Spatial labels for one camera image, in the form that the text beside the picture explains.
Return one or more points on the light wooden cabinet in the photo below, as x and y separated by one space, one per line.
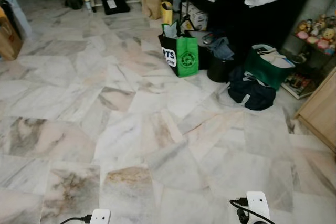
321 111

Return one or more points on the glass shelf with figurines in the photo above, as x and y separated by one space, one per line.
314 38

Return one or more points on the dark green tote bag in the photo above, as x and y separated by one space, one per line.
265 69

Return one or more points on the navy blue fabric bag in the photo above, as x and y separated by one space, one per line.
252 94

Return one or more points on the black cabinet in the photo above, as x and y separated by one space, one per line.
247 22

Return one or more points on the black round bin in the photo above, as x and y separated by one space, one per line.
219 71

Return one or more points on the blue denim cloth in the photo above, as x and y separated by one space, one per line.
222 50

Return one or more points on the green and black shopping bag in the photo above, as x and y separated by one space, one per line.
185 55

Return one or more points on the white printed carton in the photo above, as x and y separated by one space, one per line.
197 18

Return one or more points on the yellow rubber boot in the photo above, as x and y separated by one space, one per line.
167 13

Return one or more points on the brown paper bag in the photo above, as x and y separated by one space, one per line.
151 2

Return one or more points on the black flat floor scale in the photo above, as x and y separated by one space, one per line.
114 3

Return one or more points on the small spray can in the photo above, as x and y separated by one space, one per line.
86 2

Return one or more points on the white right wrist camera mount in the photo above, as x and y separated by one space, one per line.
258 204

